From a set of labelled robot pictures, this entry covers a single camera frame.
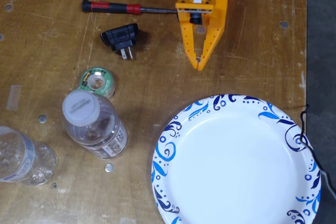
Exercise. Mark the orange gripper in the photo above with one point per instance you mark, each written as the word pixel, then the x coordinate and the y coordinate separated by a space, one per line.
pixel 189 41

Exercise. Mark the vitaminwater bottle with white cap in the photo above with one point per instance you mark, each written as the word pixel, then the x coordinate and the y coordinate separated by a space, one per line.
pixel 81 108

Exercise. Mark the clear water bottle white cap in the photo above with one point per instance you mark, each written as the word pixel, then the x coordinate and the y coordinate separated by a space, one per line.
pixel 15 155

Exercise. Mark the round metal table rivet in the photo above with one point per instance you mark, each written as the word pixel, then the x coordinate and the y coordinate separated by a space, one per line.
pixel 109 167
pixel 284 24
pixel 8 7
pixel 42 118
pixel 200 29

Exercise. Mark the black power plug adapter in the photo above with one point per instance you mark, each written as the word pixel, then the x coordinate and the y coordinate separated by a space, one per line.
pixel 119 35

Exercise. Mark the red black screwdriver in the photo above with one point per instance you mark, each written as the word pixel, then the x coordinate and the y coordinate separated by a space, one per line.
pixel 105 6

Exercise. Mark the green clear tape roll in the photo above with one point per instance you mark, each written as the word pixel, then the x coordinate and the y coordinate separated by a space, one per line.
pixel 107 81

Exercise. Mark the clear tape strip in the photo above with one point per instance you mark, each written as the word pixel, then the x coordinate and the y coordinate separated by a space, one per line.
pixel 14 98

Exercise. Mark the wrist camera on orange mount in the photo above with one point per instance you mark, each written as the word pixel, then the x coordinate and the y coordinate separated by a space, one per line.
pixel 186 7

